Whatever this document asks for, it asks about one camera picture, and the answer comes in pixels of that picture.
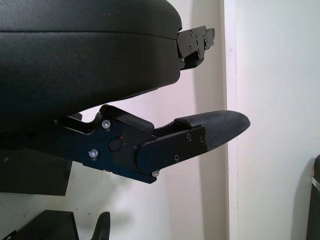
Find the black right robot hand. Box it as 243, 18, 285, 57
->
90, 211, 111, 240

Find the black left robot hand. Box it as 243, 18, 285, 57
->
0, 0, 251, 186

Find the black box with foam insert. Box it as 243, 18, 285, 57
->
13, 209, 81, 240

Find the black RealSense box lid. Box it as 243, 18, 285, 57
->
0, 149, 74, 198

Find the black background bin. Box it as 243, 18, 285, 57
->
308, 154, 320, 240

